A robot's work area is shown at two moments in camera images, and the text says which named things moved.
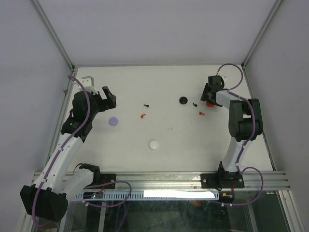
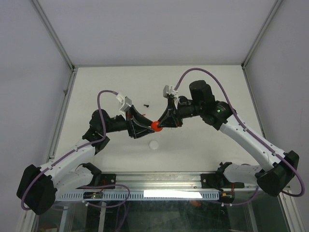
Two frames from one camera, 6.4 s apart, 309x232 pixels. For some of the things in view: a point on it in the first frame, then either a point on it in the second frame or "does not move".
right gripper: x=205 y=95 -> x=175 y=121
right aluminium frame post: x=260 y=33 does not move
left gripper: x=105 y=104 -> x=134 y=130
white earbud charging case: x=153 y=145 does not move
